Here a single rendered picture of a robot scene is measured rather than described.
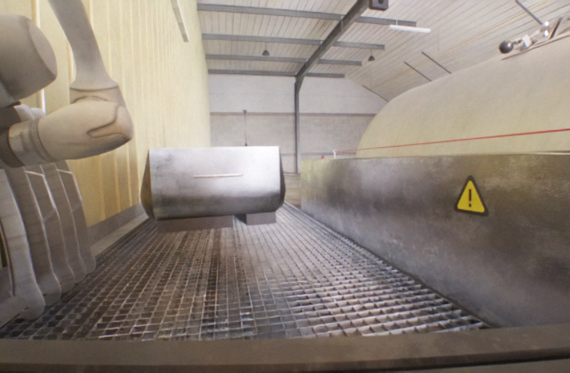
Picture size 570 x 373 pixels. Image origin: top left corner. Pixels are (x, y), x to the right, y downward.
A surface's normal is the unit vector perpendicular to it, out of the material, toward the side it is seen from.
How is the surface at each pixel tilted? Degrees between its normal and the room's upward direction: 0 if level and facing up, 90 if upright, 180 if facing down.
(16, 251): 90
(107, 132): 111
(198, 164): 89
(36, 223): 90
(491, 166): 90
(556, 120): 68
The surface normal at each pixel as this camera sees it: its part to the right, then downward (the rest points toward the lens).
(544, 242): -0.98, 0.04
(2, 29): 0.58, -0.28
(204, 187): 0.29, 0.04
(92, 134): 0.41, 0.40
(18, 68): 0.71, 0.57
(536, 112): -0.90, -0.38
